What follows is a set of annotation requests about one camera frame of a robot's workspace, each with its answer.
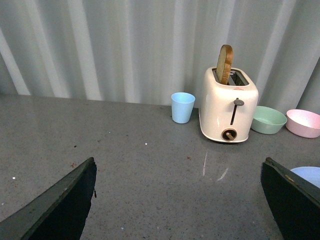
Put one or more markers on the light blue plate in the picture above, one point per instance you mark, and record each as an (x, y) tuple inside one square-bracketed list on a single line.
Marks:
[(309, 173)]

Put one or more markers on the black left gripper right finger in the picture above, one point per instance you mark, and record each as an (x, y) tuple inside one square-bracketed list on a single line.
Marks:
[(293, 201)]

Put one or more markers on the pink bowl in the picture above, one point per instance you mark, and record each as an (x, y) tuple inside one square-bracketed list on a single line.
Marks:
[(303, 123)]

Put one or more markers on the bread slice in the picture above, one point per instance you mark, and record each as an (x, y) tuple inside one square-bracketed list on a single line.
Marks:
[(224, 64)]

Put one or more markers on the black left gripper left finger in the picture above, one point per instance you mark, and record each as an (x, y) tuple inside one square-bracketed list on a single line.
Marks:
[(59, 213)]

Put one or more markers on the green bowl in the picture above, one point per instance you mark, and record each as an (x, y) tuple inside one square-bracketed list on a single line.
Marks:
[(267, 120)]

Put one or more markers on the cream toaster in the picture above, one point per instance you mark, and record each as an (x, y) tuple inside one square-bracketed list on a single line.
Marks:
[(226, 111)]

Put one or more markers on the grey curtain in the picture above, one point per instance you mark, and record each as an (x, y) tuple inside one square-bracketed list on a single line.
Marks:
[(142, 51)]

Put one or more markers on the light blue cup behind toaster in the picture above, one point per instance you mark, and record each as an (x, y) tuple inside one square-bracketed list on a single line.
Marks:
[(182, 104)]

